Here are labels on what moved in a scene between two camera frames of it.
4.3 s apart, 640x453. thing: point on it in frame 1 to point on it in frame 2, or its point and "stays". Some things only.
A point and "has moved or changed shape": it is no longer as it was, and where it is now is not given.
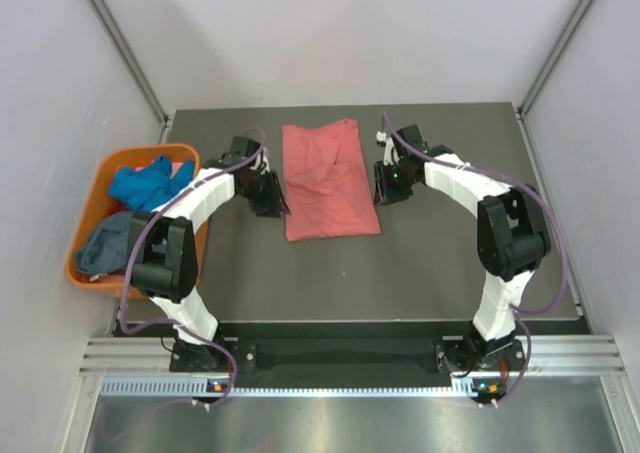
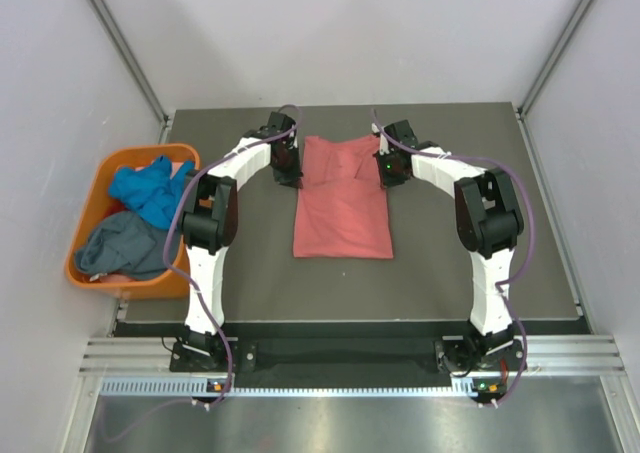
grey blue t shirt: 105,248 stays
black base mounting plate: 281,358 stays
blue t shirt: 151,185 stays
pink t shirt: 328,193 has moved or changed shape
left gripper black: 274,202 to 290,178
